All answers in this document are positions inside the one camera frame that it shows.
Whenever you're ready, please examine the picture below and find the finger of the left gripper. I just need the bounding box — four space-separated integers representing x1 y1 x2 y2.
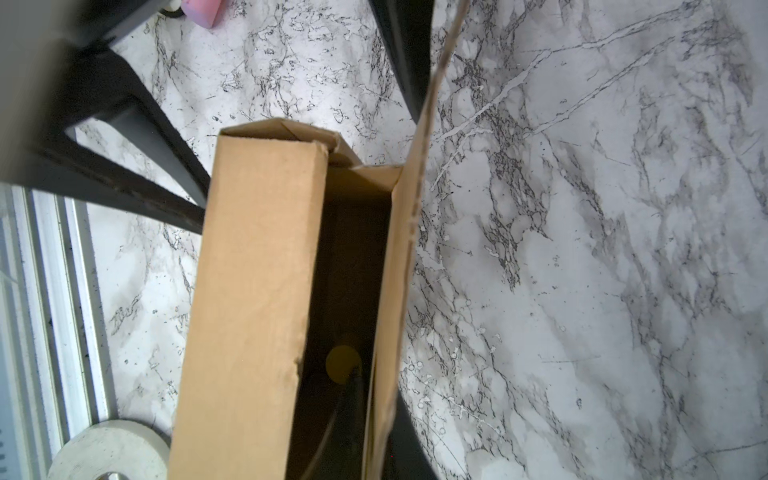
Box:
368 0 434 123

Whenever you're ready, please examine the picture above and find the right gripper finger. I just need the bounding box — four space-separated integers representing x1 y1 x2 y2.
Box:
383 392 437 480

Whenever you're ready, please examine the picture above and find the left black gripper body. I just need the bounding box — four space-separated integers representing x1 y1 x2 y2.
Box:
1 1 210 233

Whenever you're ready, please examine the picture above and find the small yellow bottle cap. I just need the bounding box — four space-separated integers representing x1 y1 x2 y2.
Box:
325 344 362 385

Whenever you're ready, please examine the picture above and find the brown cardboard box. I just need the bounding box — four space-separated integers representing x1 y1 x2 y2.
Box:
168 2 469 479

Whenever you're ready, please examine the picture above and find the white tape roll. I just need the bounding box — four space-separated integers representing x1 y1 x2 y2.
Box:
47 420 170 479

